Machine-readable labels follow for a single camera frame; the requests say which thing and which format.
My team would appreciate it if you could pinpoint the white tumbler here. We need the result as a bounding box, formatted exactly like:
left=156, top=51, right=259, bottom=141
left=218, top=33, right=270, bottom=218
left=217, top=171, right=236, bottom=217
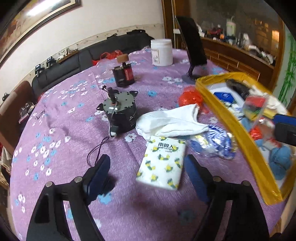
left=225, top=17, right=236, bottom=36

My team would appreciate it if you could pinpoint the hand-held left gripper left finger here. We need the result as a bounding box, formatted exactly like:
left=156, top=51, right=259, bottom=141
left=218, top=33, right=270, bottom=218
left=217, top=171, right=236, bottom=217
left=26, top=153, right=111, bottom=241

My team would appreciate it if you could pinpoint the black phone stand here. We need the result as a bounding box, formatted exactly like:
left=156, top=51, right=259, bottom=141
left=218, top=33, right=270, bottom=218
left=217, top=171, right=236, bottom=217
left=181, top=65, right=204, bottom=82

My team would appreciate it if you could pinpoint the blue white plastic bag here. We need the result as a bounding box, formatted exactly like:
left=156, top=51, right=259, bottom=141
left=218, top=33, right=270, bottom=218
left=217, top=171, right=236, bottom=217
left=188, top=124, right=238, bottom=160

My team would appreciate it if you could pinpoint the black sofa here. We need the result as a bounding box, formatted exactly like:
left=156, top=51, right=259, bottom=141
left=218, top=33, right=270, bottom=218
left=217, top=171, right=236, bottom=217
left=31, top=30, right=155, bottom=98

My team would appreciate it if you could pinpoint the purple floral tablecloth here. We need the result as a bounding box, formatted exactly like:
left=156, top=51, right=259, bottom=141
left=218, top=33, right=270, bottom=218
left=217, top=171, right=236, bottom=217
left=9, top=47, right=289, bottom=241

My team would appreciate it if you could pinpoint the white plastic jar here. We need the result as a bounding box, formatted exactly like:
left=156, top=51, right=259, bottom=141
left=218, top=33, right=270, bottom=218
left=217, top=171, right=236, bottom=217
left=150, top=39, right=173, bottom=66

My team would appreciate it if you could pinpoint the brown chair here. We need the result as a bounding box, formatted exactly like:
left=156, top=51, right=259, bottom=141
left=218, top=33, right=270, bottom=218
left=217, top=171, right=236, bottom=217
left=0, top=81, right=36, bottom=149

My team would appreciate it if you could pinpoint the framed painting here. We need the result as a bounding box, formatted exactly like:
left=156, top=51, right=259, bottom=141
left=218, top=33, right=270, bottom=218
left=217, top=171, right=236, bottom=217
left=0, top=0, right=81, bottom=67

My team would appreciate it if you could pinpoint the red plastic bag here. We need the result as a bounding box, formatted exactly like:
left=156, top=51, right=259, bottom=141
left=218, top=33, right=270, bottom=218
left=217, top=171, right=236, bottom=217
left=92, top=50, right=122, bottom=66
left=179, top=86, right=210, bottom=114

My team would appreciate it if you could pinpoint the black tissue pack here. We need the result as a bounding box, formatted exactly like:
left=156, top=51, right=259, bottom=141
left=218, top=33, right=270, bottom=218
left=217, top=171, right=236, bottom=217
left=225, top=79, right=252, bottom=98

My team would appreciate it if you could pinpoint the wooden cabinet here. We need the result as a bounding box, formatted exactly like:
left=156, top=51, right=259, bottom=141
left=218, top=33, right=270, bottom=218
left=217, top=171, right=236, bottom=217
left=162, top=0, right=287, bottom=93

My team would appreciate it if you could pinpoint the black cylindrical motor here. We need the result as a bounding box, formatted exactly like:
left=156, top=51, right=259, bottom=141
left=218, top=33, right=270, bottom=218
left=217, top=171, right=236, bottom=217
left=97, top=87, right=138, bottom=137

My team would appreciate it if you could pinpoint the red black device wooden knob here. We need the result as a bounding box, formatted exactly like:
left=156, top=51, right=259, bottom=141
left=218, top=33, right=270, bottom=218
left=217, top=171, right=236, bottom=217
left=112, top=54, right=135, bottom=88

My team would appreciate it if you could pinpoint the yellow cardboard box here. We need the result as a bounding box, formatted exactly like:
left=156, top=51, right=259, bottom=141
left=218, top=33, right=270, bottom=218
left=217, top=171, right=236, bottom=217
left=195, top=72, right=292, bottom=205

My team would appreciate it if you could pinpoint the black smartphone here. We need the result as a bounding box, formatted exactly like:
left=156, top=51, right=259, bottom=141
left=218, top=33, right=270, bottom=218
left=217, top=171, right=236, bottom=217
left=174, top=15, right=207, bottom=66

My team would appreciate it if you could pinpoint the lemon print tissue pack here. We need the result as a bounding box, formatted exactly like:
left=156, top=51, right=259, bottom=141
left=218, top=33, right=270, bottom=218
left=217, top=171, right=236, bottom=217
left=136, top=136, right=187, bottom=191

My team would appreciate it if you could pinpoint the white cloth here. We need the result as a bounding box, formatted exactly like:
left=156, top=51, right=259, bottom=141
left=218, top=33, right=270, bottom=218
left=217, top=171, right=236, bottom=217
left=136, top=103, right=210, bottom=141

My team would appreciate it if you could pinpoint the colourful clear plastic bag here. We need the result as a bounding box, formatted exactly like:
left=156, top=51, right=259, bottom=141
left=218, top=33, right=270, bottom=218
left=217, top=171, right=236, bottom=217
left=242, top=94, right=270, bottom=121

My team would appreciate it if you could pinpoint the blue white tissue pack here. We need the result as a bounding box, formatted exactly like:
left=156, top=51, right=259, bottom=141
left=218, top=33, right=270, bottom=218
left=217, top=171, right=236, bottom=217
left=214, top=91, right=238, bottom=105

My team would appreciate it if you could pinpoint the clear plastic cup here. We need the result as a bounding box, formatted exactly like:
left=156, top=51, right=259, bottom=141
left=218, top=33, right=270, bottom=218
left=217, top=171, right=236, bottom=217
left=97, top=58, right=117, bottom=75

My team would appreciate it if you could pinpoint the thin black cable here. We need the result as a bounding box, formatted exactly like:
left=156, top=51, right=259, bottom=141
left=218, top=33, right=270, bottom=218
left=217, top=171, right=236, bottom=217
left=87, top=137, right=109, bottom=166

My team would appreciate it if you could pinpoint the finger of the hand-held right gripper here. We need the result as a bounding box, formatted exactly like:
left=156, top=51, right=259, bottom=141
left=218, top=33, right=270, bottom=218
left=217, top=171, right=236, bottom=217
left=273, top=113, right=296, bottom=147

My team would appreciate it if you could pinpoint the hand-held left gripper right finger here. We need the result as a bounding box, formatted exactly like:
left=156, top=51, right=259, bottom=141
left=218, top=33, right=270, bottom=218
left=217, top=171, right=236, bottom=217
left=184, top=154, right=271, bottom=241

